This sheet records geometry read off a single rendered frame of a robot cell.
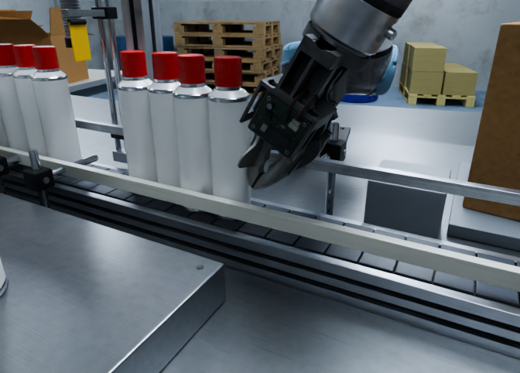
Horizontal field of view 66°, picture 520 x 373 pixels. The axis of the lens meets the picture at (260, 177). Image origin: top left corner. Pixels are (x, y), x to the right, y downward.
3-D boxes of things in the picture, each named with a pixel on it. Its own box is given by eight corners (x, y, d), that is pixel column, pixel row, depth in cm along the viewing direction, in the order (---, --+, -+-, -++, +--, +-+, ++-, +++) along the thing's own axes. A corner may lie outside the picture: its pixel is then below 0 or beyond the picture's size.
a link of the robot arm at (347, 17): (344, -22, 41) (411, 22, 39) (320, 20, 43) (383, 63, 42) (319, -28, 35) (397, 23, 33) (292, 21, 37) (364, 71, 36)
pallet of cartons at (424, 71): (460, 91, 619) (469, 42, 591) (474, 108, 511) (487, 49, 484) (398, 88, 643) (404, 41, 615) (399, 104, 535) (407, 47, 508)
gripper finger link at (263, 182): (234, 200, 48) (269, 142, 43) (257, 183, 53) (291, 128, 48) (254, 217, 48) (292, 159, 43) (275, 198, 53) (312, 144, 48)
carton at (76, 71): (-24, 87, 205) (-45, 7, 191) (44, 73, 251) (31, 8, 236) (49, 90, 197) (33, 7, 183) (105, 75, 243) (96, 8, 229)
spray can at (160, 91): (151, 197, 60) (135, 53, 52) (176, 185, 64) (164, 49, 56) (177, 205, 57) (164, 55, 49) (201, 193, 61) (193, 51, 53)
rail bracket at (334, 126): (303, 245, 57) (309, 131, 50) (321, 223, 62) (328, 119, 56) (326, 251, 55) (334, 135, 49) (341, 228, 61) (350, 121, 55)
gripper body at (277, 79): (234, 124, 43) (289, 18, 36) (269, 108, 50) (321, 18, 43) (290, 169, 41) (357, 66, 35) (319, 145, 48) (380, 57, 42)
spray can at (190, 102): (173, 208, 56) (159, 55, 48) (196, 194, 60) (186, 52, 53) (203, 217, 54) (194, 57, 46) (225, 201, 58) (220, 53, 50)
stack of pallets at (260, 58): (176, 92, 616) (170, 21, 577) (204, 81, 705) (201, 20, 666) (264, 97, 576) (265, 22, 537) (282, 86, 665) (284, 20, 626)
